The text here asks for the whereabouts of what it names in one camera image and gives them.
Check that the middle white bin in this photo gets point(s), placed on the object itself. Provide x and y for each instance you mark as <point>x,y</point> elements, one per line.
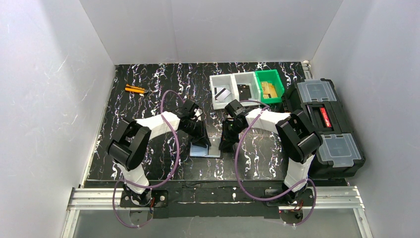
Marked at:
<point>248,78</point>

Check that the left white bin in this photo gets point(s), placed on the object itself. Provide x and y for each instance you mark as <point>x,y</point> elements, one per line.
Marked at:
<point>223,80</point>

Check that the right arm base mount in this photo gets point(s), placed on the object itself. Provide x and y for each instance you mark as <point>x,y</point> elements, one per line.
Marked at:
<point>295,208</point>

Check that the green bin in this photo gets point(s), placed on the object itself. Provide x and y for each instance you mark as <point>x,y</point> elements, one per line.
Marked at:
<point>271,76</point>

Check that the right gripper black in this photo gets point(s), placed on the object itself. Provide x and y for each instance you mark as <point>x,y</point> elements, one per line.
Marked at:
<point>228,132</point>

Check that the white card magnetic stripe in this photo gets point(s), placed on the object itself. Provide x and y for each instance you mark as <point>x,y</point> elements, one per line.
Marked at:
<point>221,93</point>

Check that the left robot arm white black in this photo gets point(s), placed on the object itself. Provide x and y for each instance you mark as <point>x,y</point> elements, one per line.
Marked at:
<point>129,144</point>

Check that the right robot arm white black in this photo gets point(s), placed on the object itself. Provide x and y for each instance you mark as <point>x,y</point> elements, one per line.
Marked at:
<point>298,136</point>

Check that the black leather card holder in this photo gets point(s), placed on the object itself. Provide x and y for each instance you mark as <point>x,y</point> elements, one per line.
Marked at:
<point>199,152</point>

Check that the black toolbox clear lids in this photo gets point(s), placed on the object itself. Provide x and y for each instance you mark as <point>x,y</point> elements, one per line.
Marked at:
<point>340,156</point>

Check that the aluminium frame rail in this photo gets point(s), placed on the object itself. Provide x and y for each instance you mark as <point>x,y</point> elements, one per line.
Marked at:
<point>210,200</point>

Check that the white bin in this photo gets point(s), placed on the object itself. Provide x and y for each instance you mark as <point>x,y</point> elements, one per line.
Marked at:
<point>248,78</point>
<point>223,80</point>

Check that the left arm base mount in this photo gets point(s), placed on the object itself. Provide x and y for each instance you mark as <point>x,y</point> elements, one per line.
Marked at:
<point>143,204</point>

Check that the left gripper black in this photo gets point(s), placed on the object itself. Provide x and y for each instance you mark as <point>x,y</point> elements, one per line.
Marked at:
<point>199,130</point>

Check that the black card in bin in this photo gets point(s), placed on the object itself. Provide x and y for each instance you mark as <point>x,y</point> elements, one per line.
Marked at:
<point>244,90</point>

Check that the tan cards in green bin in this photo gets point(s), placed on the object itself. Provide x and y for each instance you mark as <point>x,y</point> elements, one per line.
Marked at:
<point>269,90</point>

